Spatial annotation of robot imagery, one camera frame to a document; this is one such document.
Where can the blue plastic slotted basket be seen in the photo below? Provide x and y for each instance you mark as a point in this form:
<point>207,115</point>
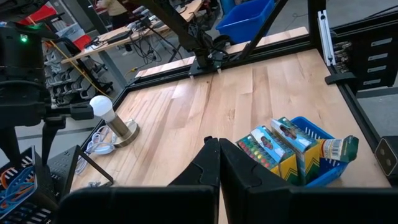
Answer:
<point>329,169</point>

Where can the black frame clamp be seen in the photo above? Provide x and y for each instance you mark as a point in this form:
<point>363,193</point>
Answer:
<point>340,78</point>

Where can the red plastic crate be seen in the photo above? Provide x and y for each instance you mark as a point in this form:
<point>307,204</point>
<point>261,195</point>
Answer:
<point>37,14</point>
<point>82,40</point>

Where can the silver aluminium extrusion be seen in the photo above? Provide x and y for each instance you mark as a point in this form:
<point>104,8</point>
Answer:
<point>326,37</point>

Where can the blue storage bin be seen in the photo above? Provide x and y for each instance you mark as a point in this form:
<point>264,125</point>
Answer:
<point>245,21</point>

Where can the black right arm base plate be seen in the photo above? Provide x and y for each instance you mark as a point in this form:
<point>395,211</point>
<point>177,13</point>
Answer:
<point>205,68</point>

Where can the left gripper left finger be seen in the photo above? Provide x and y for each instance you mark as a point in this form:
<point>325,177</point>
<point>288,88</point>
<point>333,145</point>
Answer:
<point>140,205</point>

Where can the black perforated metal stand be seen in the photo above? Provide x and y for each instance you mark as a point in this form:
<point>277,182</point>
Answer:
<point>65,168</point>

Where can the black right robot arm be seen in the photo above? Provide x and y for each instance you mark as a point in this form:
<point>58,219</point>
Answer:
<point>18,56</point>

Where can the black labelled drawer cabinet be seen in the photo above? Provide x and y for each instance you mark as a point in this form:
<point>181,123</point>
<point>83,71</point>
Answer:
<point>373,56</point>

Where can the black plastic slotted basket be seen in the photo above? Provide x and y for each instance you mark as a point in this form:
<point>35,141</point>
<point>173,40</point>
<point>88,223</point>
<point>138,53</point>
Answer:
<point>43,183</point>

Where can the small yellow crayon box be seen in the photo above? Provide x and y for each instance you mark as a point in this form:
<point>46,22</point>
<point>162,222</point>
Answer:
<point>339,149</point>

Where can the black storage rack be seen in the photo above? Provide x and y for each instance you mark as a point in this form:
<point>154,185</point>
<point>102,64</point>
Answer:
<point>71,84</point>

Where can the blue rubber band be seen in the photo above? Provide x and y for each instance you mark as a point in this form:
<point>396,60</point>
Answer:
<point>18,186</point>

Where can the black table-level camera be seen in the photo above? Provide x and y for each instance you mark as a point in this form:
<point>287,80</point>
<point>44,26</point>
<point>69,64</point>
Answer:
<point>387,155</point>

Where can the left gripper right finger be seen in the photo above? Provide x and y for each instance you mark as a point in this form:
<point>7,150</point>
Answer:
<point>295,207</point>

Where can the wooden background desk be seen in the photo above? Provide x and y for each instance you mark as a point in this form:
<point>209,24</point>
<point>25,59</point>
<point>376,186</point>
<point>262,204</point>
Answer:
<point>130,35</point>

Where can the person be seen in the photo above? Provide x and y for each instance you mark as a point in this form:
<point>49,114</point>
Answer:
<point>116,12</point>

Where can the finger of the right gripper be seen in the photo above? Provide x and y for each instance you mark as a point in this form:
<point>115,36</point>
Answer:
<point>9,143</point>
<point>51,130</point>

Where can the black aluminium table frame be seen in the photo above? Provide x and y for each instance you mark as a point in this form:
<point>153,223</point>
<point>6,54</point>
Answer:
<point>351,96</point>

